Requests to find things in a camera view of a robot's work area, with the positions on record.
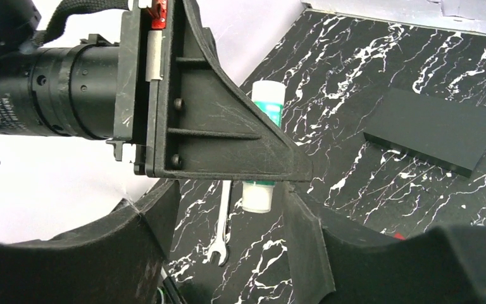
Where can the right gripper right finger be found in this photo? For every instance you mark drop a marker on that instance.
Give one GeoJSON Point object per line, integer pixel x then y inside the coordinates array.
{"type": "Point", "coordinates": [333, 259]}

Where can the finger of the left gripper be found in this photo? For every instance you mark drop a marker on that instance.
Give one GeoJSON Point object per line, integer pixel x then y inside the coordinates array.
{"type": "Point", "coordinates": [204, 126]}

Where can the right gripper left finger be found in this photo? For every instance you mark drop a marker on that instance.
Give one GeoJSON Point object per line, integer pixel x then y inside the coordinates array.
{"type": "Point", "coordinates": [116, 259]}

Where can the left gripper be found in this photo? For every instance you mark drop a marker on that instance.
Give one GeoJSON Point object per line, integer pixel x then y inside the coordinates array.
{"type": "Point", "coordinates": [121, 93]}

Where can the red envelope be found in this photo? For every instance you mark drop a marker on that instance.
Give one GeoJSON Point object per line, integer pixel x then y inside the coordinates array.
{"type": "Point", "coordinates": [399, 236]}

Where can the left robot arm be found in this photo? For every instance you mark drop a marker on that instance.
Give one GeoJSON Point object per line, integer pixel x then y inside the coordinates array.
{"type": "Point", "coordinates": [20, 39]}

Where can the silver wrench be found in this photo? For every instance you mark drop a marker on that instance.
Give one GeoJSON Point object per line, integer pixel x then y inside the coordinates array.
{"type": "Point", "coordinates": [218, 247]}

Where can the black rectangular block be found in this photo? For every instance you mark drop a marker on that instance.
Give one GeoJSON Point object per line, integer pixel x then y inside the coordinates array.
{"type": "Point", "coordinates": [447, 134]}

